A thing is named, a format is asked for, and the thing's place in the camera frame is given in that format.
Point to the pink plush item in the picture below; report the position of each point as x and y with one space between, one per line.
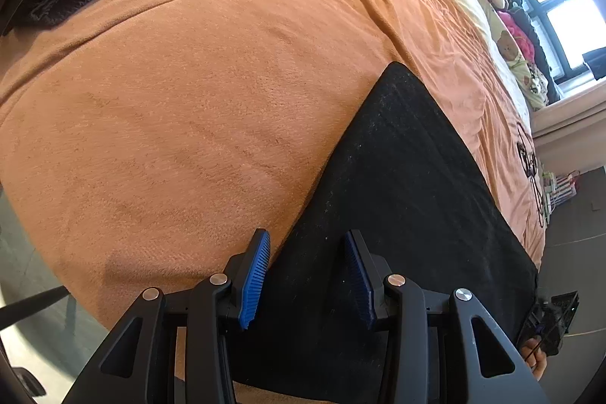
515 41

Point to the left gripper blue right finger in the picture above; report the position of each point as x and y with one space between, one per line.
447 344

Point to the person's right hand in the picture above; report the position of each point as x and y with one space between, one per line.
534 356

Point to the right pink curtain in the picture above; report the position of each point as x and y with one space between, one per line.
570 135

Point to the white wire rack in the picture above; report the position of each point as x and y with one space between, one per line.
558 189

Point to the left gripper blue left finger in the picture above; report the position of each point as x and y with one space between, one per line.
135 363

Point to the black pants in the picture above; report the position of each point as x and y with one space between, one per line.
401 176

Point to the bear print cushion bedding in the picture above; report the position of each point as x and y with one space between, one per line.
531 81

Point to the orange bed blanket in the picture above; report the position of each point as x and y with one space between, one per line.
144 141

